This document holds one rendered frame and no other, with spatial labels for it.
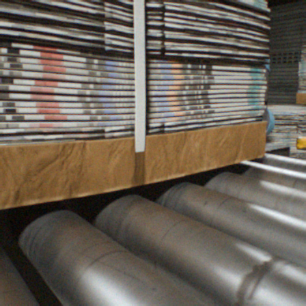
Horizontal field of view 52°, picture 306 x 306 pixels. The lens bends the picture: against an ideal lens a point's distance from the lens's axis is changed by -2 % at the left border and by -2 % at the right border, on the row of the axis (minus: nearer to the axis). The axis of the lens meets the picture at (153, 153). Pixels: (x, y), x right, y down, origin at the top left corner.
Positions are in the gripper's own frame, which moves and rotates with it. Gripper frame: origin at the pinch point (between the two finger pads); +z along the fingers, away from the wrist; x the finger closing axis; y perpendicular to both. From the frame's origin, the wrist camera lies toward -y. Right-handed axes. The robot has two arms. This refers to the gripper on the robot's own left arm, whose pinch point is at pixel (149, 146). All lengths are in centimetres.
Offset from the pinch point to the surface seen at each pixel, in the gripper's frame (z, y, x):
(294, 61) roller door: -732, 95, -367
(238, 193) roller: 8.4, -1.3, 25.8
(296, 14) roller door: -733, 206, -363
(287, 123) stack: -49.3, 0.8, -1.1
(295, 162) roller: -5.5, -0.4, 24.3
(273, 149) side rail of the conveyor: -10.9, 0.1, 17.8
